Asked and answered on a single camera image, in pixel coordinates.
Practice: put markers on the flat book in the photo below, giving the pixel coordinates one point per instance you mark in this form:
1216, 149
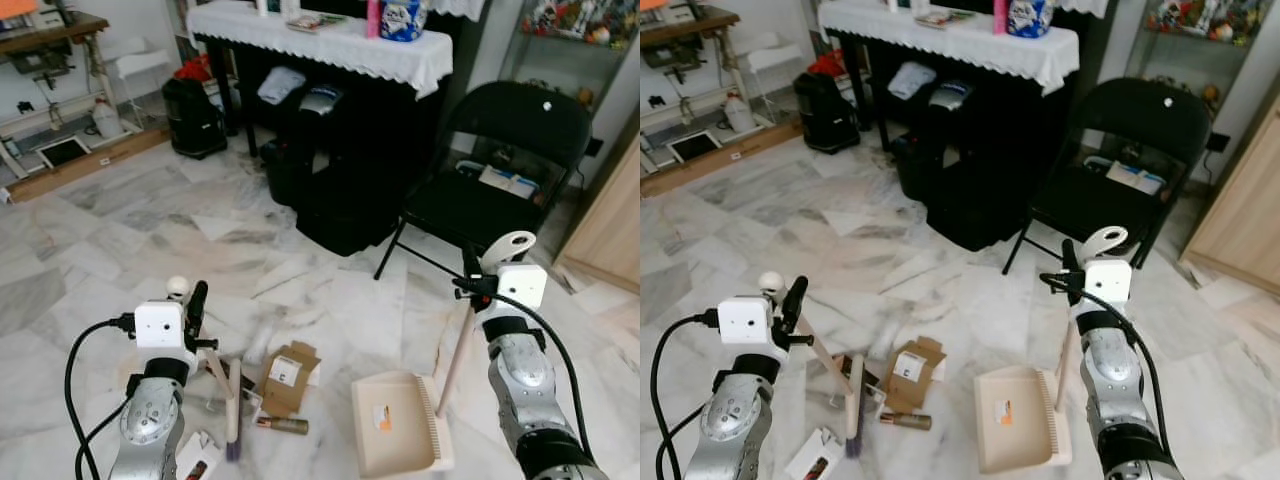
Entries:
315, 22
940, 18

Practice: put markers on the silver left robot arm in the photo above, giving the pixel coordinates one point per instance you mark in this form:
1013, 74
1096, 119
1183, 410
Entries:
150, 420
735, 425

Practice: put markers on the large black bag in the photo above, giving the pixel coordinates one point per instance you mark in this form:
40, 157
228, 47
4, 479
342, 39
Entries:
980, 200
350, 200

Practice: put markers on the wooden top shelf rack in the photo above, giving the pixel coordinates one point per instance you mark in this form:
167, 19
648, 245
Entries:
690, 25
50, 30

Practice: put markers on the red cloth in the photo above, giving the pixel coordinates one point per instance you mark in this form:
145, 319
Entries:
195, 68
828, 63

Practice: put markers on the table with white lace cloth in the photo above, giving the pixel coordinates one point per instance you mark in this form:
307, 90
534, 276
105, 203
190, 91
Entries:
320, 50
950, 45

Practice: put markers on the brown cardboard box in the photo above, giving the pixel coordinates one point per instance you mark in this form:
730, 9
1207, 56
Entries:
915, 370
290, 375

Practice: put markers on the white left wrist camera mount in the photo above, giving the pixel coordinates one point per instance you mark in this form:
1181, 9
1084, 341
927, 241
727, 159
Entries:
745, 325
158, 325

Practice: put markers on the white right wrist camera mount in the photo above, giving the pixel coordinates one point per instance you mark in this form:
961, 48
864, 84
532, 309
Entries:
1105, 282
522, 285

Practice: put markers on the glass shelf with toys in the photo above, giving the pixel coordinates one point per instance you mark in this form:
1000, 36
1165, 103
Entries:
1205, 20
575, 25

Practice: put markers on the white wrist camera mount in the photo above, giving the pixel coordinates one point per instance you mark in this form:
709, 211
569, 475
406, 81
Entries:
158, 325
1105, 282
522, 285
745, 325

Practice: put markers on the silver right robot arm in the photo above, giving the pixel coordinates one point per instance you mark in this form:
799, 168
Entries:
525, 380
1115, 380

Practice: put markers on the black folding chair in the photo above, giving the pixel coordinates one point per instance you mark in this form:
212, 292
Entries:
1130, 130
500, 130

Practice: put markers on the white framed tablet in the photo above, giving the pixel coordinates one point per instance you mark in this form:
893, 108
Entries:
63, 152
693, 147

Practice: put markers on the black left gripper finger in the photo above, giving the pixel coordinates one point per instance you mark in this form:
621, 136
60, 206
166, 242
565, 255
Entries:
795, 295
197, 300

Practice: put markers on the small white carton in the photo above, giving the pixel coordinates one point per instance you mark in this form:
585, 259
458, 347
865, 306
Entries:
195, 460
815, 460

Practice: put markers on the brass coloured tube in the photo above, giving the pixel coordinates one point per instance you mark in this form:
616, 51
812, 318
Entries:
282, 425
905, 421

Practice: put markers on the white plastic jug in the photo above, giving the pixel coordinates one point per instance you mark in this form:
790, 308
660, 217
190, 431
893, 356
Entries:
107, 120
738, 112

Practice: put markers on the pink bottle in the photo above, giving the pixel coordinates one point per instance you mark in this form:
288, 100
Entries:
373, 18
1000, 15

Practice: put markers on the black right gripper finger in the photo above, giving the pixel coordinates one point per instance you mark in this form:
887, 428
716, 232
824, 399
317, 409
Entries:
470, 262
1068, 255

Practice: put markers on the white blue flat box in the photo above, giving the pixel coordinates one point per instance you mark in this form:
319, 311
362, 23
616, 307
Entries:
1135, 178
508, 182

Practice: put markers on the long wooden plank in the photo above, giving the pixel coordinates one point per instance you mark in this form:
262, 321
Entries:
720, 160
90, 165

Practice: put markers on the white stool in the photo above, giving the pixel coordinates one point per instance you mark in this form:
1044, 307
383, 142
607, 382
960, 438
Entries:
140, 62
775, 55

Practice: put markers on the blue white tissue pack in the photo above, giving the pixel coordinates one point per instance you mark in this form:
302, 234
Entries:
1030, 17
403, 20

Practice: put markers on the light wooden cabinet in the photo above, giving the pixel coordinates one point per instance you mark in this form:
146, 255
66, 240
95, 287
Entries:
1240, 210
610, 230

